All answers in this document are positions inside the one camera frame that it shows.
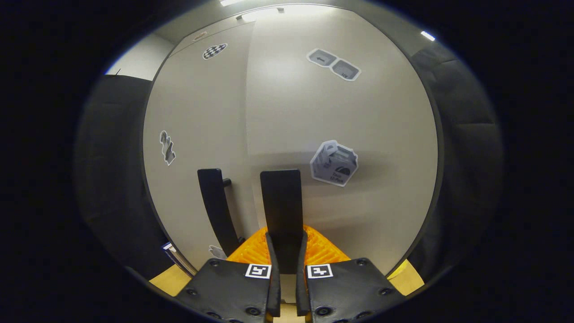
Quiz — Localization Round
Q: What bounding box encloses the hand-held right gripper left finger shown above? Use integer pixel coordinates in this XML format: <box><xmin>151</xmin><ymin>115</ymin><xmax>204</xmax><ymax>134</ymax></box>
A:
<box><xmin>175</xmin><ymin>227</ymin><xmax>281</xmax><ymax>323</ymax></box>

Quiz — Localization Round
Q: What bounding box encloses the grey shoe cabinet door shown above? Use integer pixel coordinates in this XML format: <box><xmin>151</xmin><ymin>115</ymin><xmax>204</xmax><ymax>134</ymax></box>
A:
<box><xmin>246</xmin><ymin>4</ymin><xmax>439</xmax><ymax>276</ymax></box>
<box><xmin>143</xmin><ymin>22</ymin><xmax>256</xmax><ymax>270</ymax></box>

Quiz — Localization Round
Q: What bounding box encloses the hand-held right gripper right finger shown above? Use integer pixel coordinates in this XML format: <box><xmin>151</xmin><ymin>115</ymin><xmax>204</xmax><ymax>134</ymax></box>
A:
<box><xmin>296</xmin><ymin>224</ymin><xmax>406</xmax><ymax>323</ymax></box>

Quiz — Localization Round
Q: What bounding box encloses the white and grey book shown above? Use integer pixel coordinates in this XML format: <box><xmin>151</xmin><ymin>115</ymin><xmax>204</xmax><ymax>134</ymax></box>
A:
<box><xmin>162</xmin><ymin>242</ymin><xmax>198</xmax><ymax>276</ymax></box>

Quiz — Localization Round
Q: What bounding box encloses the grey cabinet drawer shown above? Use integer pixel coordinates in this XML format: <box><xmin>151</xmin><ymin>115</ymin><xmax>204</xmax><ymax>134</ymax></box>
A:
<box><xmin>173</xmin><ymin>7</ymin><xmax>285</xmax><ymax>57</ymax></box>

